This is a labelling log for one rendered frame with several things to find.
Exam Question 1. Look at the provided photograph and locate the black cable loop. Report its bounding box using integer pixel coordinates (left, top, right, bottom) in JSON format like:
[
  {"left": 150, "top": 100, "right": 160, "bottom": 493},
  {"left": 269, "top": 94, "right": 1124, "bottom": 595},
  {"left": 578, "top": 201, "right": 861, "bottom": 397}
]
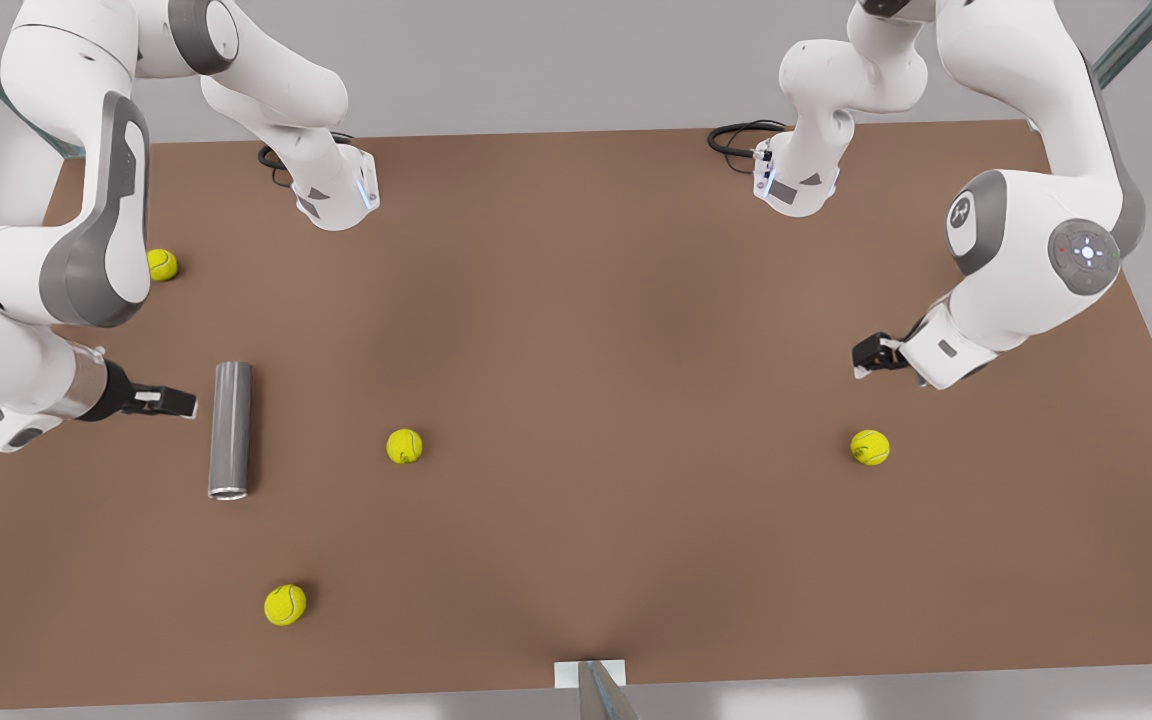
[
  {"left": 257, "top": 132, "right": 357, "bottom": 189},
  {"left": 707, "top": 120, "right": 790, "bottom": 175}
]

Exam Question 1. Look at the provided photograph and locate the grey metal tennis tube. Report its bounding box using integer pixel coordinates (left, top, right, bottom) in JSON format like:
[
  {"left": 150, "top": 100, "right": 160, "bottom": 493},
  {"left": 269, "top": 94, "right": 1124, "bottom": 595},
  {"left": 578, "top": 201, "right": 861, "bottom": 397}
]
[{"left": 207, "top": 361, "right": 254, "bottom": 501}]

